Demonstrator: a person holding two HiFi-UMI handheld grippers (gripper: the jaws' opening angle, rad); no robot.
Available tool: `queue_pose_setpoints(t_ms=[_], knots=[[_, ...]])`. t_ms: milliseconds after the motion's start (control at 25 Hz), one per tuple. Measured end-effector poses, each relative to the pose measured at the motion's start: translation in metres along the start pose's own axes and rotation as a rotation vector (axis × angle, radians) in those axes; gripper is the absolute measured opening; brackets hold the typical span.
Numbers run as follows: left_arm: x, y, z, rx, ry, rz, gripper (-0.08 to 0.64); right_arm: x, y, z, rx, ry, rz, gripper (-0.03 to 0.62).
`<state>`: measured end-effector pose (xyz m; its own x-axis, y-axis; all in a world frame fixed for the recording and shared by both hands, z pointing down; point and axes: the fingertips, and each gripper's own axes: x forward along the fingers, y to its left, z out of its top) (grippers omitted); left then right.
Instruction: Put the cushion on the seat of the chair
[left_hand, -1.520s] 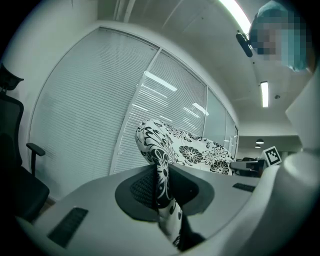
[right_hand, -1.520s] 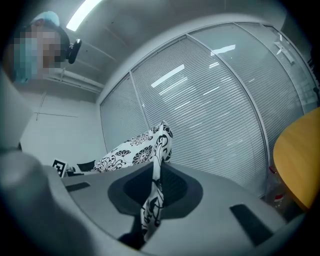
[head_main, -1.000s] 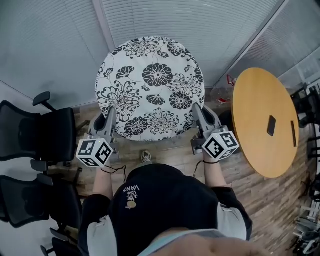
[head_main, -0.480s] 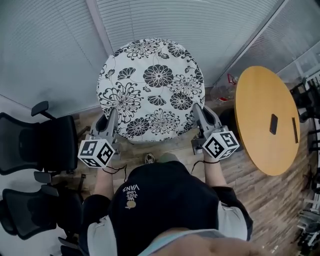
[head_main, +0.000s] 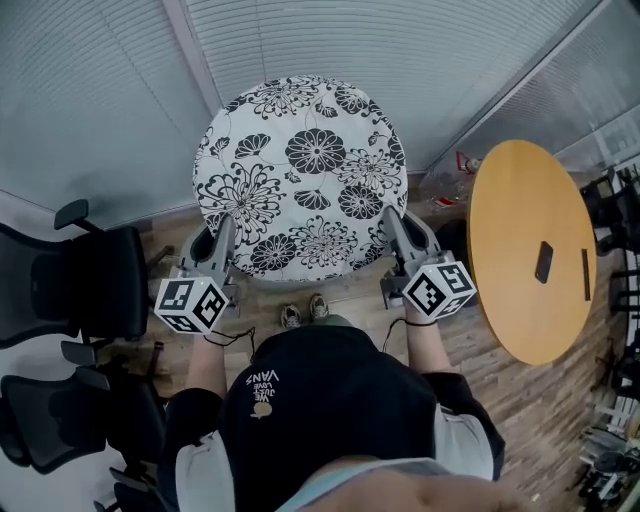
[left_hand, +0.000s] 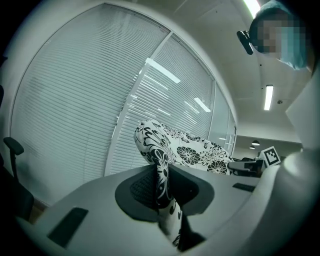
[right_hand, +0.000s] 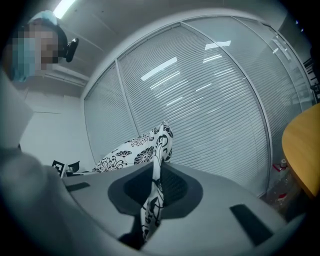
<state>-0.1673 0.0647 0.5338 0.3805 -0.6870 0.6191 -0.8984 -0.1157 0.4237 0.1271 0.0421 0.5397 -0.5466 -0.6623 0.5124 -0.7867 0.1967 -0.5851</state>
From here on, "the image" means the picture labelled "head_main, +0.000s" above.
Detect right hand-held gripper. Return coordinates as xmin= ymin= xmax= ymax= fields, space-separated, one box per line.
xmin=379 ymin=205 xmax=477 ymax=321

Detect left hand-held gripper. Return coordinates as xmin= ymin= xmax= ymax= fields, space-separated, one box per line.
xmin=153 ymin=214 xmax=241 ymax=335

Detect round floral black white cushion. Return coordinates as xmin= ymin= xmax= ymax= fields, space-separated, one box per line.
xmin=192 ymin=74 xmax=409 ymax=282

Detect person's right forearm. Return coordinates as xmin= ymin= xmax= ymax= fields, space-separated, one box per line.
xmin=404 ymin=299 xmax=454 ymax=374

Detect person's left forearm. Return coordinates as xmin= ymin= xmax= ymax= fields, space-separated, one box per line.
xmin=184 ymin=329 xmax=229 ymax=399

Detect black office chair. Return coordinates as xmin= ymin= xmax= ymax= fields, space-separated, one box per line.
xmin=579 ymin=167 xmax=640 ymax=256
xmin=0 ymin=344 xmax=169 ymax=476
xmin=94 ymin=462 xmax=169 ymax=512
xmin=0 ymin=198 xmax=174 ymax=351

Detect clear plastic jug red cap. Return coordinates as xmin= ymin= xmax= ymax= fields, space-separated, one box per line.
xmin=418 ymin=151 xmax=482 ymax=211

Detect person's left shoe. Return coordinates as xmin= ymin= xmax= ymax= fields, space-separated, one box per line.
xmin=279 ymin=303 xmax=304 ymax=330

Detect person's green trousers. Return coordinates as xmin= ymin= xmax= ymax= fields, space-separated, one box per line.
xmin=299 ymin=314 xmax=354 ymax=331

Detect round wooden table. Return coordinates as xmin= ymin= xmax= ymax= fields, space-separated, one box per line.
xmin=435 ymin=139 xmax=599 ymax=366

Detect black phone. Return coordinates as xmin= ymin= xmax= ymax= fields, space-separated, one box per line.
xmin=534 ymin=240 xmax=555 ymax=285

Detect black bar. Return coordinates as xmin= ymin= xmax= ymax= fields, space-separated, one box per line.
xmin=580 ymin=248 xmax=593 ymax=302

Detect person's black t-shirt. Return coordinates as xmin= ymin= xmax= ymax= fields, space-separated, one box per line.
xmin=157 ymin=324 xmax=506 ymax=512

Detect person's masked face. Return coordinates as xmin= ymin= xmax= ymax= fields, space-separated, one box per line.
xmin=274 ymin=454 xmax=541 ymax=512

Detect thin black cable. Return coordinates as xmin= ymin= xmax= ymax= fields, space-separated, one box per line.
xmin=382 ymin=317 xmax=407 ymax=354
xmin=202 ymin=327 xmax=257 ymax=366

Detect person's right grey shoulder strap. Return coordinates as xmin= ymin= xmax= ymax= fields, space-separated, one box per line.
xmin=434 ymin=402 xmax=496 ymax=481

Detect person's grey shoulder strap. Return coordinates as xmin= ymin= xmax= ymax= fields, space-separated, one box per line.
xmin=174 ymin=429 xmax=236 ymax=512
xmin=434 ymin=402 xmax=496 ymax=481

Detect person's left grey shoulder strap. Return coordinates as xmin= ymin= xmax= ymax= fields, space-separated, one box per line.
xmin=174 ymin=429 xmax=236 ymax=512

